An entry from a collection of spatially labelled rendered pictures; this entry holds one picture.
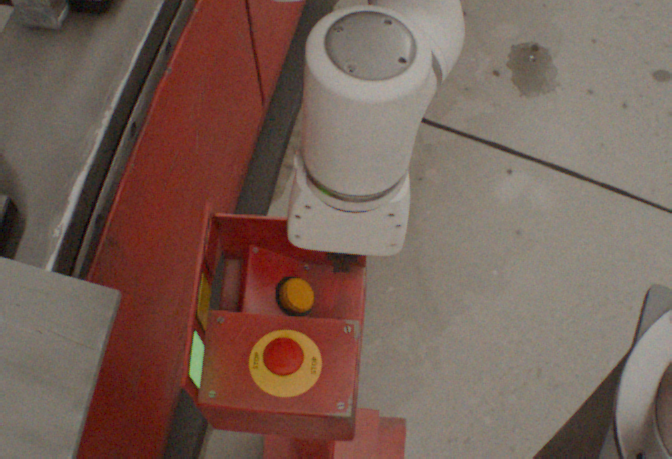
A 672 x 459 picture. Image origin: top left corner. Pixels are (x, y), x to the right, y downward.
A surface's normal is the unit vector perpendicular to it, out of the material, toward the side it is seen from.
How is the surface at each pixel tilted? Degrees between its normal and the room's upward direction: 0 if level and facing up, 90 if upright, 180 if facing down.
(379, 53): 5
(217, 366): 0
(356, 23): 4
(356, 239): 88
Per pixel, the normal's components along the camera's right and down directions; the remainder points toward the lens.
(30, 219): -0.04, -0.47
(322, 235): -0.08, 0.87
